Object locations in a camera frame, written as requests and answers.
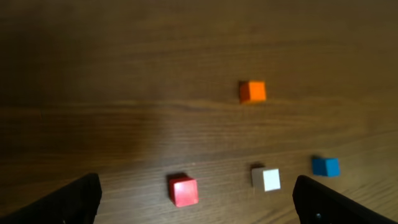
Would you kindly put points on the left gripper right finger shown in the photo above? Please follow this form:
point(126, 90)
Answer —
point(323, 205)

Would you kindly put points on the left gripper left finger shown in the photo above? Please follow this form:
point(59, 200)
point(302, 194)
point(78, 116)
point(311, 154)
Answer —
point(71, 202)

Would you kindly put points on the blue cube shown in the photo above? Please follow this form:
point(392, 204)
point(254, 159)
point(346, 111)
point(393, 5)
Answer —
point(326, 167)

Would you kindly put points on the white cube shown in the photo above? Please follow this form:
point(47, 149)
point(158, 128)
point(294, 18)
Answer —
point(267, 179)

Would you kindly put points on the red cube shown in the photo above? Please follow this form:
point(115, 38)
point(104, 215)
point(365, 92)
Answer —
point(184, 190)

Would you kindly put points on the orange cube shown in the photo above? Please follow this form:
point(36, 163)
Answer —
point(253, 91)

